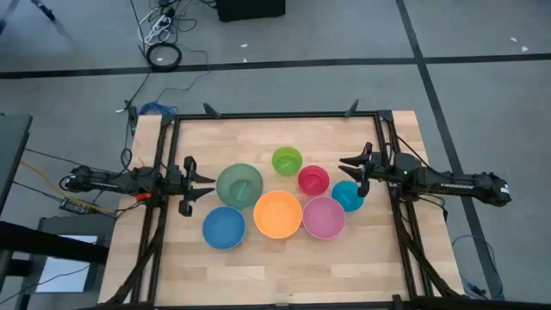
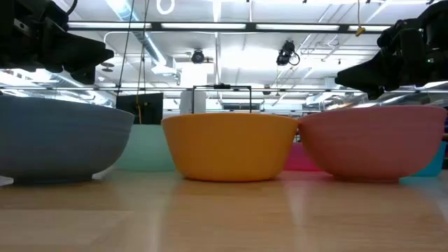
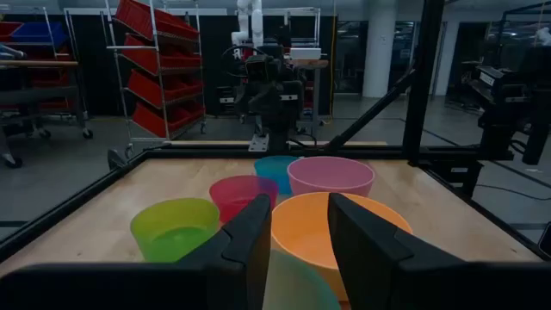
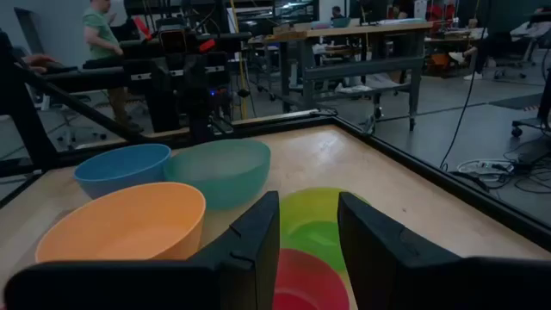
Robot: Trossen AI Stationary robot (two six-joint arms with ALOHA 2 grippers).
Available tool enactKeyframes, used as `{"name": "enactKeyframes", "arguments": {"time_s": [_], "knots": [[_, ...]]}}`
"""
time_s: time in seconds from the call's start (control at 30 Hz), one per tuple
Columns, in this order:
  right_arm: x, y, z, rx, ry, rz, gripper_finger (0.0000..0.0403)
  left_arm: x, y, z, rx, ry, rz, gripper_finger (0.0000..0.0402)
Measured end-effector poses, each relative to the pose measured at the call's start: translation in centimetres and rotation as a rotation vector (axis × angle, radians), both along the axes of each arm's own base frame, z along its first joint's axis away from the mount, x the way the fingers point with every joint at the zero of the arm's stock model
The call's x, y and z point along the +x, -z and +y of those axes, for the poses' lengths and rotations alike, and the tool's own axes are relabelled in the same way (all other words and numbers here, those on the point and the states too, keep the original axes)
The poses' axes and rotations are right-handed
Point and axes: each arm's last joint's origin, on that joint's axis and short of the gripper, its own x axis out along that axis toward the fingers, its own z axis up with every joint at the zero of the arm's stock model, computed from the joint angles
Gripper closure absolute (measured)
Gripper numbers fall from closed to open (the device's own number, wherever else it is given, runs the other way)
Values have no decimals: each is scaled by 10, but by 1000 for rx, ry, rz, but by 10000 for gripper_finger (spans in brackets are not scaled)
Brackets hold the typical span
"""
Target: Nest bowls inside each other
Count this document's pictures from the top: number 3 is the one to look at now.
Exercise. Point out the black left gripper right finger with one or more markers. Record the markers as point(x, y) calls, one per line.
point(366, 258)

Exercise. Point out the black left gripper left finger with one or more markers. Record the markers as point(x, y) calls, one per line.
point(245, 241)

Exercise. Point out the large orange plastic bowl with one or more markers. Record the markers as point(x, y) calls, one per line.
point(301, 232)

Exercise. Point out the small green plastic bowl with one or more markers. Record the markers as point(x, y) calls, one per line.
point(172, 232)

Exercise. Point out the large pink plastic bowl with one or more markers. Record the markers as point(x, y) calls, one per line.
point(331, 176)

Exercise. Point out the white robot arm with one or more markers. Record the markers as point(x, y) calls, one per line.
point(257, 21)

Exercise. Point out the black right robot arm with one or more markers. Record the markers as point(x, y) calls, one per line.
point(277, 125)

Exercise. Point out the small red plastic bowl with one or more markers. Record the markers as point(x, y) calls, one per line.
point(234, 194)

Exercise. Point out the white box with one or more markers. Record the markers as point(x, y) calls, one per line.
point(305, 53)

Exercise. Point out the large pale green plastic bowl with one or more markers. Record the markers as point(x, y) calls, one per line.
point(292, 288)

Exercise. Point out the small teal plastic bowl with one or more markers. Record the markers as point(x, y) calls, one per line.
point(271, 172)

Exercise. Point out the red storage bin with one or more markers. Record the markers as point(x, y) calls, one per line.
point(150, 120)
point(146, 53)
point(148, 88)
point(146, 17)

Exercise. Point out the white round column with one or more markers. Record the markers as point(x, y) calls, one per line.
point(379, 51)

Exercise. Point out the grey wheeled cart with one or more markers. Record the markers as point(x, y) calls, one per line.
point(51, 92)

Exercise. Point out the black robot station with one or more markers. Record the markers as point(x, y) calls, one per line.
point(508, 94)

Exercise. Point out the blue storage bin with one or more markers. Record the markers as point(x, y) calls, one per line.
point(36, 33)

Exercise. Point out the black diagonal frame brace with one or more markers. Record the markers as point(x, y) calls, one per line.
point(374, 109)

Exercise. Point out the black vertical frame post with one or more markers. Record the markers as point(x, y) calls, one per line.
point(424, 86)

